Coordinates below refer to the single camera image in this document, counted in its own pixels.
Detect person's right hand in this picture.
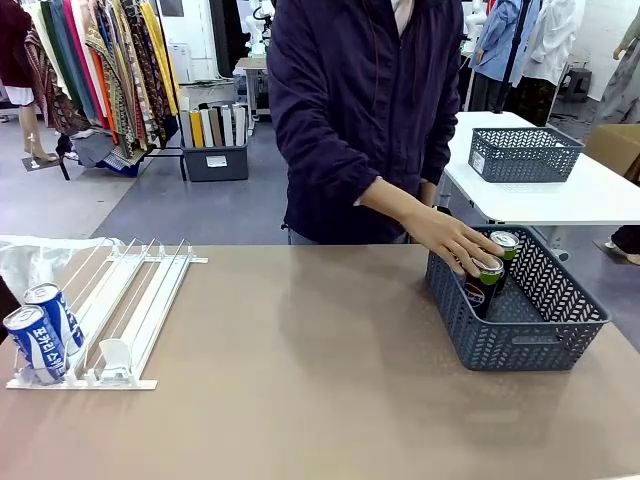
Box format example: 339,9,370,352
409,207,507,276

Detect black green-top Pepsi can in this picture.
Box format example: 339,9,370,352
462,255,505,321
488,230,520,294

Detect grey woven plastic basket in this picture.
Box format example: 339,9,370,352
424,224,612,372
468,127,586,184

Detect blue white Pocari can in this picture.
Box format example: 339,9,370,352
3,305,67,386
23,282,85,357

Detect person's right forearm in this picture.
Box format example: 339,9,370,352
353,177,427,239

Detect white can dispenser rack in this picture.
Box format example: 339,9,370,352
5,237,209,391

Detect white dispenser pusher paddle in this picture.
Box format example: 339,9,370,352
98,338,133,384

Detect white side table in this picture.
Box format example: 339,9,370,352
439,110,640,262

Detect person in navy jacket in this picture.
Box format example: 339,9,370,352
266,0,464,246

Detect bystander leg with shoe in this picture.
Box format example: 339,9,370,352
603,224,640,266

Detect cardboard box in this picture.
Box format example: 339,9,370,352
582,123,640,181

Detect grey plastic stool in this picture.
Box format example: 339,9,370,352
557,67,594,104

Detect blue shirt on mannequin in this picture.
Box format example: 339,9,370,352
468,0,542,84

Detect white shirt on mannequin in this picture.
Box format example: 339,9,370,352
522,0,586,87

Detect mannequin in grey dress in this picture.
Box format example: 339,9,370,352
594,14,640,126

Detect white sample board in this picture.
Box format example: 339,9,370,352
220,105,235,147
231,103,247,146
199,108,215,148

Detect grey storage bin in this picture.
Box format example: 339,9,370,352
180,142,250,183

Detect background work table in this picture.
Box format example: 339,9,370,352
234,56,274,121

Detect brown sample board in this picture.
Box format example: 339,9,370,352
208,107,224,148

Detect white air purifier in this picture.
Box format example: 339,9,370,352
167,42,194,84

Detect yellow hanging fabric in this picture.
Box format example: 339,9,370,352
138,0,180,117

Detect brown patterned hanging fabric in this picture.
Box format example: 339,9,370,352
119,0,167,146

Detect grey clothes pile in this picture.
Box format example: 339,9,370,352
72,128,142,177

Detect orange hanging fabric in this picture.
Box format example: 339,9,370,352
89,49,120,145

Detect pink hanging fabric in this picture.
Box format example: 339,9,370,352
62,0,110,130

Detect teal hanging fabric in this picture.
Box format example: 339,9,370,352
47,0,97,122

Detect white plastic sheet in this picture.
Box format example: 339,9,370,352
0,234,126,312

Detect mannequin in maroon garment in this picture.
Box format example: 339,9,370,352
0,0,61,171

